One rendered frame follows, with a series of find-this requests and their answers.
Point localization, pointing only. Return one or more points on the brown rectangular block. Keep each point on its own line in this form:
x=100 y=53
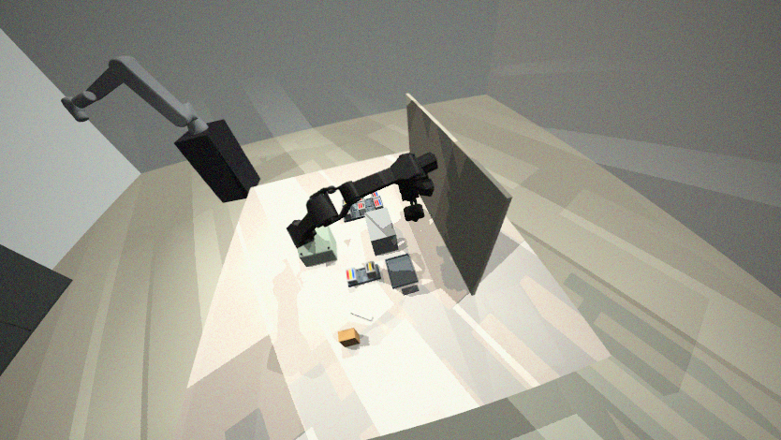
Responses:
x=348 y=337

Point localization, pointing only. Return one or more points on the large beige flat panel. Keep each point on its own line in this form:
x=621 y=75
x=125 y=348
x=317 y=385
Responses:
x=468 y=205

